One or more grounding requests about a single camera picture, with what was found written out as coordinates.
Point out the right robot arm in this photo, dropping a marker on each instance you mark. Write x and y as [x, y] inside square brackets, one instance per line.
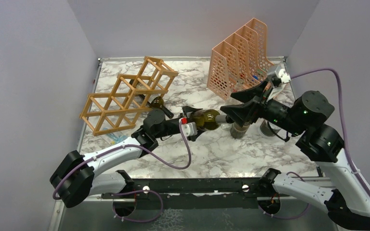
[348, 204]

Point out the dark wine bottle black neck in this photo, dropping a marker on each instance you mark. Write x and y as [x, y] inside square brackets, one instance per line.
[237, 131]

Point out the wooden wine rack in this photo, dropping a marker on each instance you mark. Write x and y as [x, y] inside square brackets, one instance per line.
[120, 108]

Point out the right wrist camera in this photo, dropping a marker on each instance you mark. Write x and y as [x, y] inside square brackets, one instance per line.
[277, 75]

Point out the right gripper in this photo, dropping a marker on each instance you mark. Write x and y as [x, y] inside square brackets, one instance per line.
[240, 112]

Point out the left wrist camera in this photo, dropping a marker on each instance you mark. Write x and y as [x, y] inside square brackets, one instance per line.
[186, 128]

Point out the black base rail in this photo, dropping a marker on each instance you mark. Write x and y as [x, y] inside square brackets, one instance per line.
[198, 193]

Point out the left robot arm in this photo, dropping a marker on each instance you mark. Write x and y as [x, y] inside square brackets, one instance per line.
[74, 177]

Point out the clear round glass bottle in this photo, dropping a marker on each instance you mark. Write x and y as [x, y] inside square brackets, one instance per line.
[268, 129]

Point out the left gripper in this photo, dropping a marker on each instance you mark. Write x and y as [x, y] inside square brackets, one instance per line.
[188, 110]

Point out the clear tall glass bottle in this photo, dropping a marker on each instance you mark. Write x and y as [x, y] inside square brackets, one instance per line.
[229, 101]

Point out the green wine bottle silver neck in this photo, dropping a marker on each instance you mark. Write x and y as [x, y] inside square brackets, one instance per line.
[210, 119]

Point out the blue white sticker disc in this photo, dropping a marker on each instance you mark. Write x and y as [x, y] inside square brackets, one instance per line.
[114, 138]

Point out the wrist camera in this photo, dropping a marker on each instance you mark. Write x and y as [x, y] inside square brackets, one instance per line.
[186, 128]
[277, 75]

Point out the orange plastic file organizer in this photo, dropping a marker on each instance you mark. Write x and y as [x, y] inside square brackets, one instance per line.
[242, 55]

